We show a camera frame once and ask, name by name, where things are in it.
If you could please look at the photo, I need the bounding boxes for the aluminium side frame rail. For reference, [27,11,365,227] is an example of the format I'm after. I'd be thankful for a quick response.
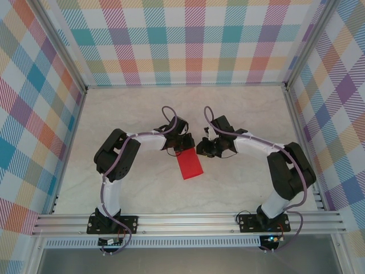
[50,88,88,215]
[282,84,329,212]

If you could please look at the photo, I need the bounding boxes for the grey metal panel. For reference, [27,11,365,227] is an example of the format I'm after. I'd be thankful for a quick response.
[36,247,343,274]

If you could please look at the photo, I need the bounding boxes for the aluminium frame post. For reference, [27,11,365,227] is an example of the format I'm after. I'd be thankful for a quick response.
[30,0,88,95]
[283,0,334,91]

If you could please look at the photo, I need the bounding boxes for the aluminium rear frame rail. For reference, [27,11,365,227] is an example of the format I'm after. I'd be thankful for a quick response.
[85,82,287,90]

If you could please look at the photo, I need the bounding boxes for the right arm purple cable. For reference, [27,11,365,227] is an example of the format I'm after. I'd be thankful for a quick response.
[203,106,310,253]

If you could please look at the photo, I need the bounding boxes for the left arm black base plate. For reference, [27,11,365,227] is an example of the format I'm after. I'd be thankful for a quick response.
[87,215,140,235]

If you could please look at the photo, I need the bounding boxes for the perforated metal cable tray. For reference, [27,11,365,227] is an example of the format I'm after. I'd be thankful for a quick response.
[42,236,262,248]

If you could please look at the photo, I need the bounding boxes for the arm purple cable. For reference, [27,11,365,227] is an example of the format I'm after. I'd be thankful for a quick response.
[203,106,310,253]
[98,106,179,255]

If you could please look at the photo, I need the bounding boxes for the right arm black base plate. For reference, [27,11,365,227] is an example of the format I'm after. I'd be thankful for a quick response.
[238,213,291,233]

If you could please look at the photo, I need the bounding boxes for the aluminium mounting rail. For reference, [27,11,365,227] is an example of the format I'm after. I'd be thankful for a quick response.
[31,212,347,236]

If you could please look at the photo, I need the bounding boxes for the red square paper sheet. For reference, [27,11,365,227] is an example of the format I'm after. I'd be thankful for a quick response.
[176,148,205,181]

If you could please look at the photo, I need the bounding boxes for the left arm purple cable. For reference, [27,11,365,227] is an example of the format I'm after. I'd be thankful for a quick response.
[98,106,179,255]

